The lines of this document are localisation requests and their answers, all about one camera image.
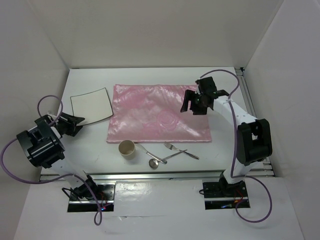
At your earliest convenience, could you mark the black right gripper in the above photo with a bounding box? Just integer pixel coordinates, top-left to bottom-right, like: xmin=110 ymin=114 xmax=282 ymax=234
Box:
xmin=180 ymin=89 xmax=208 ymax=115

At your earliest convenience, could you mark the pink rose satin cloth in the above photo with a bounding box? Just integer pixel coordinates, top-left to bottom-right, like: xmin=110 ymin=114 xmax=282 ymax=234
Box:
xmin=106 ymin=84 xmax=212 ymax=144

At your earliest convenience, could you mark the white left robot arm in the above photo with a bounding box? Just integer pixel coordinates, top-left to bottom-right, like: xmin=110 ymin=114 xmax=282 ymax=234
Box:
xmin=16 ymin=113 xmax=99 ymax=200

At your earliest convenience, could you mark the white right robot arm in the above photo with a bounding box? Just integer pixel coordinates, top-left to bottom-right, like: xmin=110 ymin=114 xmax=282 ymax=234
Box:
xmin=180 ymin=77 xmax=273 ymax=196

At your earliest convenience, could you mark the white square plate, black rim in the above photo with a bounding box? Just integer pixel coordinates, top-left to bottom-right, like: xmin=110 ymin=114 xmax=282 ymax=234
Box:
xmin=70 ymin=87 xmax=114 ymax=126

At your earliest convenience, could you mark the silver fork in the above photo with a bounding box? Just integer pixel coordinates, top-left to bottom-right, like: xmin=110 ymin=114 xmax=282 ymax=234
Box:
xmin=163 ymin=142 xmax=200 ymax=160

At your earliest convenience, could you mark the beige paper cup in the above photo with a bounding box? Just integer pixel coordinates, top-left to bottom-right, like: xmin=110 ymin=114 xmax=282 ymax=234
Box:
xmin=118 ymin=140 xmax=136 ymax=160

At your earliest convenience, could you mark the silver table knife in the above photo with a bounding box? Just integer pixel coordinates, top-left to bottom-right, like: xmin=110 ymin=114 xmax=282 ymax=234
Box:
xmin=135 ymin=143 xmax=167 ymax=164

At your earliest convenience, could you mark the silver spoon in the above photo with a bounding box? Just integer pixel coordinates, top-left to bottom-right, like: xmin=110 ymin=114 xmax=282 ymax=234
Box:
xmin=147 ymin=152 xmax=181 ymax=170

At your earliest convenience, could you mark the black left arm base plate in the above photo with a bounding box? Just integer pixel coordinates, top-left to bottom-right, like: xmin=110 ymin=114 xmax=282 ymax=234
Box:
xmin=61 ymin=183 xmax=116 ymax=213

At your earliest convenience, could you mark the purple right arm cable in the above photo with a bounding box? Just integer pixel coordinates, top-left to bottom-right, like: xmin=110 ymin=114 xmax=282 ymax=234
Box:
xmin=199 ymin=69 xmax=273 ymax=223

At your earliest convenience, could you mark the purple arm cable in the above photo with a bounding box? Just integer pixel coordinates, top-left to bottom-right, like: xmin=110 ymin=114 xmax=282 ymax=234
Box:
xmin=199 ymin=69 xmax=273 ymax=223
xmin=1 ymin=94 xmax=103 ymax=226

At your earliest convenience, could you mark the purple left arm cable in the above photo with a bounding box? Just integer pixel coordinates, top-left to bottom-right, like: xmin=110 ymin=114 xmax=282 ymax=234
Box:
xmin=1 ymin=94 xmax=103 ymax=226

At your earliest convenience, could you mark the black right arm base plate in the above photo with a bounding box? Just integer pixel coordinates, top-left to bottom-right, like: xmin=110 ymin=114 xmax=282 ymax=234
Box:
xmin=198 ymin=181 xmax=251 ymax=210

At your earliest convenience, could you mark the aluminium right side rail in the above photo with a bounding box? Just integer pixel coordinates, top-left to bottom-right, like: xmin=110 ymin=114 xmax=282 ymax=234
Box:
xmin=234 ymin=67 xmax=274 ymax=176

